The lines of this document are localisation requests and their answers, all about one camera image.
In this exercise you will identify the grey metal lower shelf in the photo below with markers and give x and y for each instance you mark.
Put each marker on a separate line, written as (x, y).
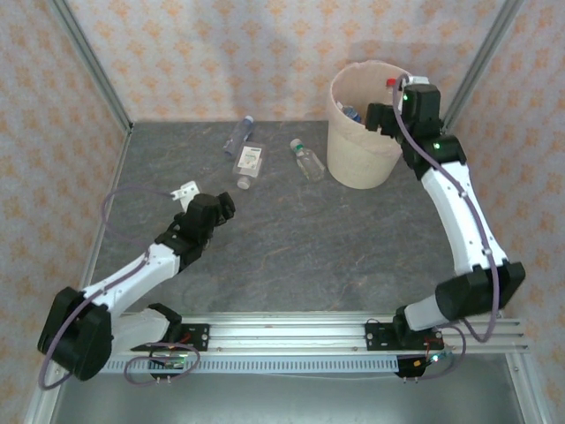
(287, 402)

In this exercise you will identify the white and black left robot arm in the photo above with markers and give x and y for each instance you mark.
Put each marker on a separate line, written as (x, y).
(128, 278)

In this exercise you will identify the purple tinted plastic bottle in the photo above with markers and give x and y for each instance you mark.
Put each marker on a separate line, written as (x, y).
(238, 137)

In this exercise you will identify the flat clear bottle white label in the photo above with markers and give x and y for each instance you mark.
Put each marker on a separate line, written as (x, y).
(249, 160)

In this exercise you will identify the small green circuit board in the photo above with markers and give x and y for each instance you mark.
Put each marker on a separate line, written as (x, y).
(437, 358)
(174, 363)

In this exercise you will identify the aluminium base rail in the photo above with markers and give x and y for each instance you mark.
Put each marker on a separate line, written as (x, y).
(287, 335)

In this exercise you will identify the small clear bottle printed label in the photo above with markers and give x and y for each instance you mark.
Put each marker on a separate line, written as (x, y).
(311, 164)

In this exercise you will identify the beige round waste bin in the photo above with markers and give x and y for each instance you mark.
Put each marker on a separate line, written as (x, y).
(357, 159)

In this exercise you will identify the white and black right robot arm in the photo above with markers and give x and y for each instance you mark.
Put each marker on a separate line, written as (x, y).
(454, 221)

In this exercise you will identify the aluminium frame post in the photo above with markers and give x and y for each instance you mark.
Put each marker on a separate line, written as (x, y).
(481, 62)
(88, 62)

